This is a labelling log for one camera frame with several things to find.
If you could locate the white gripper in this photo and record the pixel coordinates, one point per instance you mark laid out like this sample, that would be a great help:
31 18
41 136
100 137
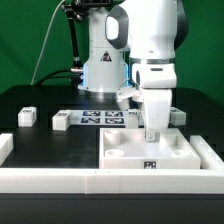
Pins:
157 105

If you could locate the white square tabletop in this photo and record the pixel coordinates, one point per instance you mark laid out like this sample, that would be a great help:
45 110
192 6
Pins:
121 148

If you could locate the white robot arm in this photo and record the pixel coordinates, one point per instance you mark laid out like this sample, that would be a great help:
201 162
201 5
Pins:
132 56

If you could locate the white U-shaped obstacle fence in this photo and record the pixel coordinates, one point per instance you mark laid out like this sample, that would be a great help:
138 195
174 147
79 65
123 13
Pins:
97 181

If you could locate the printed marker sheet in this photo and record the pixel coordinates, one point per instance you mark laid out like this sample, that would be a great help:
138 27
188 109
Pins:
98 117

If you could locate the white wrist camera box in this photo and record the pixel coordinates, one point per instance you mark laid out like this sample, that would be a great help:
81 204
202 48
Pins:
125 94

